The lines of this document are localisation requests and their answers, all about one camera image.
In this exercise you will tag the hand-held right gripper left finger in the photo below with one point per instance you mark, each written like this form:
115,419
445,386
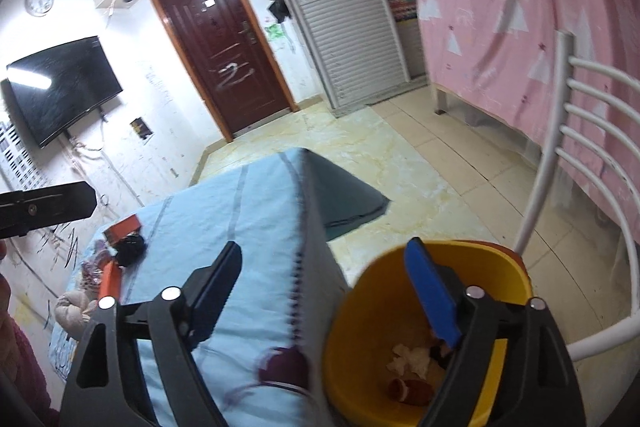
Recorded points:
212,302

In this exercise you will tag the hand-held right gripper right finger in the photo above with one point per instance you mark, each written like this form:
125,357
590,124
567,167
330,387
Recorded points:
432,292

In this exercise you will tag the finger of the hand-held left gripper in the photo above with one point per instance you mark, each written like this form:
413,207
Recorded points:
50,207

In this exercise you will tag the yellow plastic bin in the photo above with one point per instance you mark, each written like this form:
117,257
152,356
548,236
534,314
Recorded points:
370,307

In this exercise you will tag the black plastic bag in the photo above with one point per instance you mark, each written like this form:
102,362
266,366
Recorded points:
131,249

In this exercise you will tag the white crumpled tissue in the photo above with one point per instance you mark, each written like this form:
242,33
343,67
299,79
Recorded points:
412,357

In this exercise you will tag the pink crumpled wrapper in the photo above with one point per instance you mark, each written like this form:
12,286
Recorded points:
95,264

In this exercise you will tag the orange flat box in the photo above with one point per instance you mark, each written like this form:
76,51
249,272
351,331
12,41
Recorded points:
122,229

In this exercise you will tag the light blue tablecloth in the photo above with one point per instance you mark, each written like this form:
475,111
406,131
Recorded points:
200,217

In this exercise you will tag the dark maroon round object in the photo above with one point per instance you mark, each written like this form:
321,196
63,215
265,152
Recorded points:
282,367

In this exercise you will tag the small orange packet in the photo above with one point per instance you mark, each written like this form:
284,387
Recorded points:
111,282

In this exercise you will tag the brown round scrap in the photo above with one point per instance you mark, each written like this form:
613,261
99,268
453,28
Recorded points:
410,391

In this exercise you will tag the beige crumpled paper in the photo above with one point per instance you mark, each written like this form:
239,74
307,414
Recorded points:
72,312

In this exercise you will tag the white metal chair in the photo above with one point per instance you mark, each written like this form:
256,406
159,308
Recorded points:
550,147

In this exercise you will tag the dark red door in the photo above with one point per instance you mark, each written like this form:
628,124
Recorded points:
210,47

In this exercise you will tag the white louvered wardrobe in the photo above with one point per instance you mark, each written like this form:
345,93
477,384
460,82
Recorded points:
340,17

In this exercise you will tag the pink tree print curtain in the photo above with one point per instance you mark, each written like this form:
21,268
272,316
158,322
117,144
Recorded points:
500,7

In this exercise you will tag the small black hanging pouch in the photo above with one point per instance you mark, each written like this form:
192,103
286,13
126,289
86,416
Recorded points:
279,9

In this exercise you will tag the white perforated wall panel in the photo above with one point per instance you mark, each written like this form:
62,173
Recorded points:
20,162

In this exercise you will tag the open wall socket box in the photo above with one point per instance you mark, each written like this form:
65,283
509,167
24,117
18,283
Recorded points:
141,130

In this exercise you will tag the black wall television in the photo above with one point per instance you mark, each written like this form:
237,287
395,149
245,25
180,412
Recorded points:
60,87

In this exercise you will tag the grey bed frame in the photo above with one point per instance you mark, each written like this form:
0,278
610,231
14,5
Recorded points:
450,99

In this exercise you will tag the round wall clock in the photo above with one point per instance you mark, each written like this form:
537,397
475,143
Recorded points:
40,2

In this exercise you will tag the green wall sticker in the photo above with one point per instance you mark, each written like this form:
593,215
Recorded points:
274,33

